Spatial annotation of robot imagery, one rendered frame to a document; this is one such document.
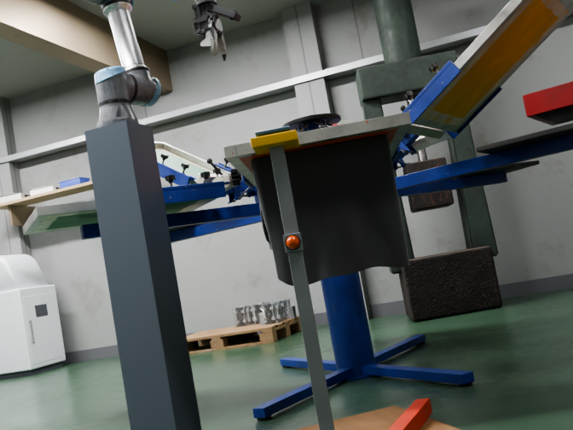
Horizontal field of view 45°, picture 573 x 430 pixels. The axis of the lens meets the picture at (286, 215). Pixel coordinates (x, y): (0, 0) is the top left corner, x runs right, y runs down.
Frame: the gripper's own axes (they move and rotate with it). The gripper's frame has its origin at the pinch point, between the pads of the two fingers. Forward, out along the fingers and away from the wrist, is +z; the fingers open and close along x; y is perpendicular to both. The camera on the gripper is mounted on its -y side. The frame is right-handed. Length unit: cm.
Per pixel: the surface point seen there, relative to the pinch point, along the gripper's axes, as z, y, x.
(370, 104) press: -45, 9, -342
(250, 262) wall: 64, 173, -426
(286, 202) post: 60, -27, 39
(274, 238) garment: 68, -12, 13
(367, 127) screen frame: 40, -48, 13
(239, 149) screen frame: 39.1, -9.4, 23.2
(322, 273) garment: 81, -25, 9
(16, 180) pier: -76, 433, -420
